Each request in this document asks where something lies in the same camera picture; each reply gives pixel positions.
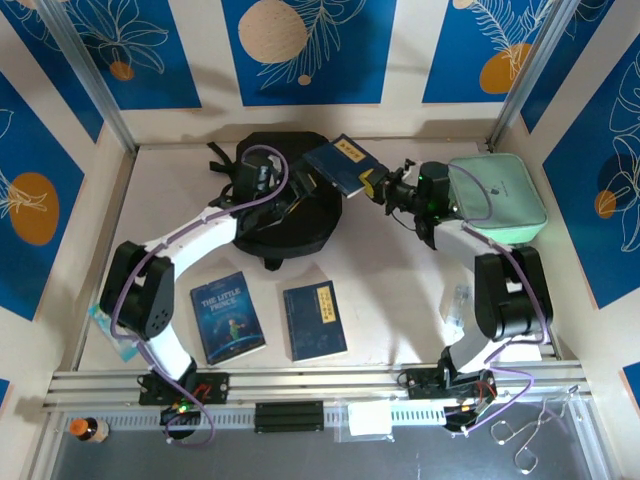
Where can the black backpack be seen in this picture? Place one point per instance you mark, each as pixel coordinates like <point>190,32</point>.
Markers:
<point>300,235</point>

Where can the thick blue yellow-label book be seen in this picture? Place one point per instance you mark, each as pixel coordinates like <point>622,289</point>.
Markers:
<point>337,162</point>

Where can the Little Prince blue book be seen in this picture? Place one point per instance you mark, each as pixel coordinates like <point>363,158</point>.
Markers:
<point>229,320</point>

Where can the thin blue yellow-label book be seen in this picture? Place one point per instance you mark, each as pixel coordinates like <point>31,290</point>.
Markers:
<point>314,322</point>

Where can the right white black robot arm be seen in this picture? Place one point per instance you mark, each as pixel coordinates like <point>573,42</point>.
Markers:
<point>505,300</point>

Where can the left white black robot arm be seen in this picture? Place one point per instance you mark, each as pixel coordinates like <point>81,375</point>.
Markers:
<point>150,300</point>

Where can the clear bag with white paper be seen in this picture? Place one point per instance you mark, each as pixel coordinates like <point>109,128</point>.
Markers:
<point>369,420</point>

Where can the mint green zip pouch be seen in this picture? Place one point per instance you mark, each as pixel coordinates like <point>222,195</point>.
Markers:
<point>500,195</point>

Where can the clear plastic packet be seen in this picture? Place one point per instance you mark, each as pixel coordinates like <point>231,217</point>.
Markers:
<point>457,305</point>

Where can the cyan flat packet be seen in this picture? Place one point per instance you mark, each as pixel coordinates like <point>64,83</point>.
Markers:
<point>122,347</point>

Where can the black ribbed block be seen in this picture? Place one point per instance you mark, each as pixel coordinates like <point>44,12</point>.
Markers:
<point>289,417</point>

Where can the brown bottle orange cap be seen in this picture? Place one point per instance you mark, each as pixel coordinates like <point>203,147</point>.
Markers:
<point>90,430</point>

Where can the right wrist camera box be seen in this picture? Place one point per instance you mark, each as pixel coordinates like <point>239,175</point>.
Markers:
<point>434,176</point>

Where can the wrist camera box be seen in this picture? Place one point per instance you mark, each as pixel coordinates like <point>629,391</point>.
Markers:
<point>434,176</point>
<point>255,175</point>

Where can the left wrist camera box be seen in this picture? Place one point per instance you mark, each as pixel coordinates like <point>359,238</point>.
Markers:
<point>255,175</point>

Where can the aluminium front rail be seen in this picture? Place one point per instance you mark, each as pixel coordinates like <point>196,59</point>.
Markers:
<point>310,382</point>

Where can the aluminium corner post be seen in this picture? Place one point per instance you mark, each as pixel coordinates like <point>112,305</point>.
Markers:
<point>90,75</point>
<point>530,70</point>

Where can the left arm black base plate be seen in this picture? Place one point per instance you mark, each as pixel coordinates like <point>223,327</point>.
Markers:
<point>215,387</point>

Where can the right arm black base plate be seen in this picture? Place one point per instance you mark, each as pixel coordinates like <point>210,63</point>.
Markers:
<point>420,384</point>

